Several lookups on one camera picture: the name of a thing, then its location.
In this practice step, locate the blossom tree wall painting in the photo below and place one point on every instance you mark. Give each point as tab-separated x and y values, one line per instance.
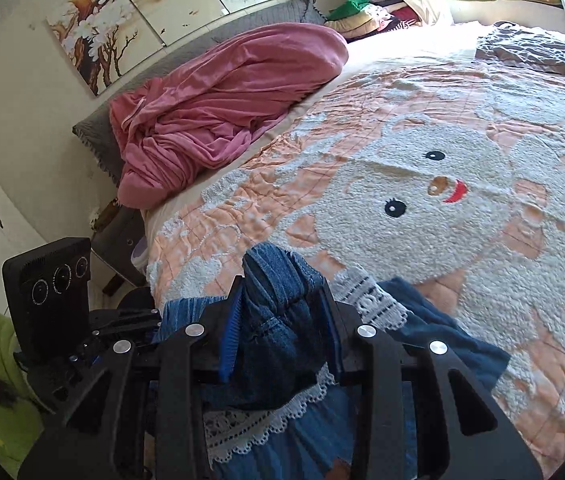
106	39

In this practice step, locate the blue denim pants lace hem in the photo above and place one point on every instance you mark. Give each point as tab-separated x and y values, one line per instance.
279	413

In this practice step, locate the pink blanket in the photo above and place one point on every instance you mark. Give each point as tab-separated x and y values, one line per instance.
207	112

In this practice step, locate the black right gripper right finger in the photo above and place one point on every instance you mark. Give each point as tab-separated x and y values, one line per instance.
461	433

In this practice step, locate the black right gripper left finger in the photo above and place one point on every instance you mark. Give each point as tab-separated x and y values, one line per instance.
98	429

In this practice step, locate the colourful folded clothes pile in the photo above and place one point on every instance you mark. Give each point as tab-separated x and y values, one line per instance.
359	19

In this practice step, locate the grey headboard cushion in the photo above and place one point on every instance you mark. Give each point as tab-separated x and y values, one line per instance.
95	131

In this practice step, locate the purple crumpled quilt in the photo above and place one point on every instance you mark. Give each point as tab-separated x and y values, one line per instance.
530	47

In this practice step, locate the peach bunny bedspread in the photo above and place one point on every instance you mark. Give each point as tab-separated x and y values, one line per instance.
450	175

